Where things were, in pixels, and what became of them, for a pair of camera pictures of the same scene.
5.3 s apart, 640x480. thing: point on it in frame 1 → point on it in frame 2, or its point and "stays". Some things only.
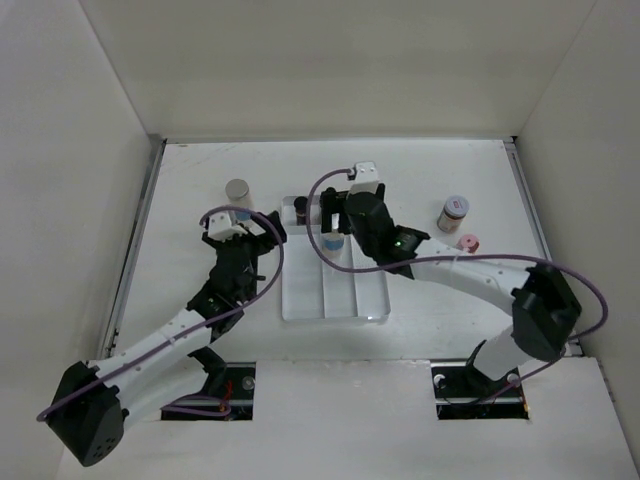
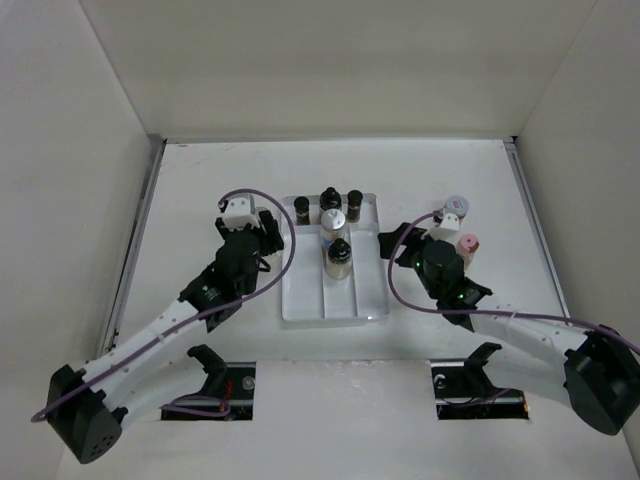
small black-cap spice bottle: (300, 205) stays
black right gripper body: (368, 247) → (418, 265)
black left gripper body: (255, 246) stays
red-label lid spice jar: (454, 211) stays
